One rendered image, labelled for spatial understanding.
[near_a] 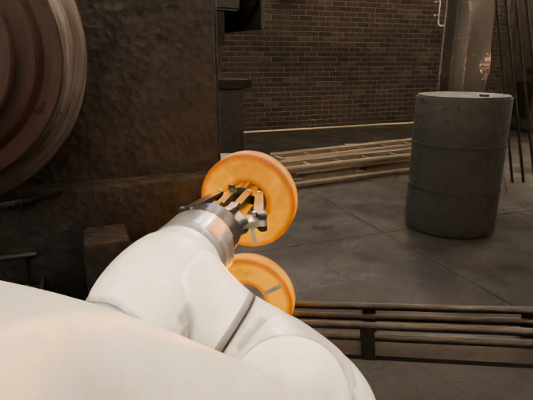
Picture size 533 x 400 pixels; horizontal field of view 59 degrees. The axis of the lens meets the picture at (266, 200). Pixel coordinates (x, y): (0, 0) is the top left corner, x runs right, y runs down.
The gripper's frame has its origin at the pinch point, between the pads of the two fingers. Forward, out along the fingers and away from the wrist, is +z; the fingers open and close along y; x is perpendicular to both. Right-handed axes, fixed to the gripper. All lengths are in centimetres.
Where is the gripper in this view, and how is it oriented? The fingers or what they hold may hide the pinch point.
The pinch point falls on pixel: (247, 189)
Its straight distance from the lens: 75.7
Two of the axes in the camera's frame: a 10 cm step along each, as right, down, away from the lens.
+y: 9.7, 0.6, -2.2
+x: -0.2, -9.4, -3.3
